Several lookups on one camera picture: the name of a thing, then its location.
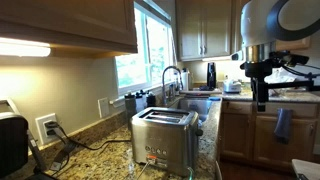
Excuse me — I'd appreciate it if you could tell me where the black power adapter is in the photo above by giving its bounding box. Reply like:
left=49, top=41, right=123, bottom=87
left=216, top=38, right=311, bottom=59
left=49, top=141, right=76, bottom=173

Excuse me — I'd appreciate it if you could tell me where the short dark bottle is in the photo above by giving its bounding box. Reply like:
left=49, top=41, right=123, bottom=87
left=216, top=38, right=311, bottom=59
left=145, top=91, right=157, bottom=108

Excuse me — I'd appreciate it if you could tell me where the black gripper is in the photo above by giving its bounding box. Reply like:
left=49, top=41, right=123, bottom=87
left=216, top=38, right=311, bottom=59
left=244, top=60, right=274, bottom=113

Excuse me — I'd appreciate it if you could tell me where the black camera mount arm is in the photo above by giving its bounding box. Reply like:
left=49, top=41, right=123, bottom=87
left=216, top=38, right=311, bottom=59
left=266, top=73, right=320, bottom=93

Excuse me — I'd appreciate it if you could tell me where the chrome kitchen faucet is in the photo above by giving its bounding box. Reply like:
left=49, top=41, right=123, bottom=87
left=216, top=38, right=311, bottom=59
left=161, top=65, right=184, bottom=107

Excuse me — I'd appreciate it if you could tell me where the blue dish towel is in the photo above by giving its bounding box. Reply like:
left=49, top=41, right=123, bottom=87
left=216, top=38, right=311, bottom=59
left=273, top=107, right=294, bottom=145

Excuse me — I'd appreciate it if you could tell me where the black toaster power cable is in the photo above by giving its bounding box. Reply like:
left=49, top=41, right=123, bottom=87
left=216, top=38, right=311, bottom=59
left=44, top=121, right=132, bottom=151

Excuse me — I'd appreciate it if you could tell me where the kitchen window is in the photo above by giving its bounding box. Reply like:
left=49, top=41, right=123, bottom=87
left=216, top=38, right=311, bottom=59
left=114, top=1, right=178, bottom=98

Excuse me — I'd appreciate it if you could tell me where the soap dispenser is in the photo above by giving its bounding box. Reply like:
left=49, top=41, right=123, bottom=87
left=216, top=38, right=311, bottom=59
left=168, top=83, right=178, bottom=101

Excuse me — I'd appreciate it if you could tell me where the small white appliance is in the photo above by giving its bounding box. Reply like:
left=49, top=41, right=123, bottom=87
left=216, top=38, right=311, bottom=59
left=223, top=79, right=242, bottom=94

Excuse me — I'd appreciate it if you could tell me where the grey metal stand frame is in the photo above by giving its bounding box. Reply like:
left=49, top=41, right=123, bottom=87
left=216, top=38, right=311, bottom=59
left=0, top=97, right=48, bottom=173

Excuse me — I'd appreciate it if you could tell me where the clear plastic bag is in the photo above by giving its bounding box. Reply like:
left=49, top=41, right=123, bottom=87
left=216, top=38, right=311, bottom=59
left=266, top=68, right=298, bottom=98

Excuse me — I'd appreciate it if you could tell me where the white paper towel roll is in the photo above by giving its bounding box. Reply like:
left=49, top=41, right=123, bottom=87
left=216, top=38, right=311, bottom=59
left=180, top=68, right=190, bottom=92

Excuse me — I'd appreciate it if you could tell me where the wooden lower cabinet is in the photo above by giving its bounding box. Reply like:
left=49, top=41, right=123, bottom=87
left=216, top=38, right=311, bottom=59
left=218, top=99, right=320, bottom=171

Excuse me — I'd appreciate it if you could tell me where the stainless steel sink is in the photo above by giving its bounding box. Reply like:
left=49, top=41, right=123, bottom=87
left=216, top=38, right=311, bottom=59
left=169, top=96, right=214, bottom=123

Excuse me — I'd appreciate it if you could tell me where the double door upper cabinet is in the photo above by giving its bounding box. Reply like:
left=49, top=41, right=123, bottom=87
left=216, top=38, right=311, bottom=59
left=175, top=0, right=233, bottom=62

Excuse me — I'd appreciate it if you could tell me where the white wall outlet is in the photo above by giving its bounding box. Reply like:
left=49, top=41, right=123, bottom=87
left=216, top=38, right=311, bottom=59
left=35, top=112, right=58, bottom=146

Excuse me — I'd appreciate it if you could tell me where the white switch plate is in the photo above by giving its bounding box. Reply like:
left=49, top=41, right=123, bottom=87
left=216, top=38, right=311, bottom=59
left=97, top=96, right=110, bottom=119

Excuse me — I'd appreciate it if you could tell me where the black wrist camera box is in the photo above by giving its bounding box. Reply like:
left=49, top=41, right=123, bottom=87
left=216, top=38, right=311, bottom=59
left=269, top=50, right=310, bottom=68

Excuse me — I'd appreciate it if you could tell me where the white bottle black cap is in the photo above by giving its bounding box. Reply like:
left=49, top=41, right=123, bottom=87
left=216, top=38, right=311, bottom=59
left=134, top=90, right=145, bottom=114

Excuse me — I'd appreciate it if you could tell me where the stainless steel toaster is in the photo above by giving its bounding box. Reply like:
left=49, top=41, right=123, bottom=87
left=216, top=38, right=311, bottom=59
left=130, top=106, right=204, bottom=178

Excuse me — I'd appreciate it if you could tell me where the thin under-cabinet light strip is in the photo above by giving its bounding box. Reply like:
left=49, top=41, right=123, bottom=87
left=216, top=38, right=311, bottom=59
left=201, top=55, right=232, bottom=62

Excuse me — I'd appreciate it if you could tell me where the black box appliance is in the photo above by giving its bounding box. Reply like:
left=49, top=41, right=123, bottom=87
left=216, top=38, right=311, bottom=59
left=0, top=111, right=30, bottom=178

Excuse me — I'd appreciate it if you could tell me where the tall dark water bottle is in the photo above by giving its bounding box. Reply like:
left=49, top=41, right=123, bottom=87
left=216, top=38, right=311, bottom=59
left=124, top=92, right=138, bottom=131

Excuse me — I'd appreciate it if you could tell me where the large wooden upper cabinet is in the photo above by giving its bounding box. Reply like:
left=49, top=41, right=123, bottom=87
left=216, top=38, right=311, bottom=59
left=0, top=0, right=139, bottom=59

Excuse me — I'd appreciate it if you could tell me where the black bottle by sink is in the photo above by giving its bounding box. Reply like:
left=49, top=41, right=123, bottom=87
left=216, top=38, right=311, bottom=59
left=206, top=61, right=217, bottom=90

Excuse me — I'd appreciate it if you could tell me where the bright under-cabinet light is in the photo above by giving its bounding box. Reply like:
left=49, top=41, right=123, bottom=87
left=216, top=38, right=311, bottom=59
left=0, top=37, right=52, bottom=58

